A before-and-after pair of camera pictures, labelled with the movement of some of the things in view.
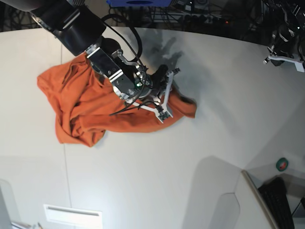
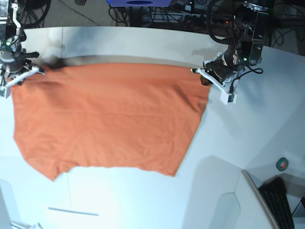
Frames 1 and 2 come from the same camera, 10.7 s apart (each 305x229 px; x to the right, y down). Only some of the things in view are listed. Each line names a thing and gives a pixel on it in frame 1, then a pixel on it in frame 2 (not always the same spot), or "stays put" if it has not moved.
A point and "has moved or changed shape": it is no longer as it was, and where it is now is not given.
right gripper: (294, 58) -> (224, 72)
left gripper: (160, 82) -> (14, 67)
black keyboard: (274, 192) stays put
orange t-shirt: (86, 104) has moved or changed shape
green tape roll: (281, 164) stays put
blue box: (138, 3) stays put
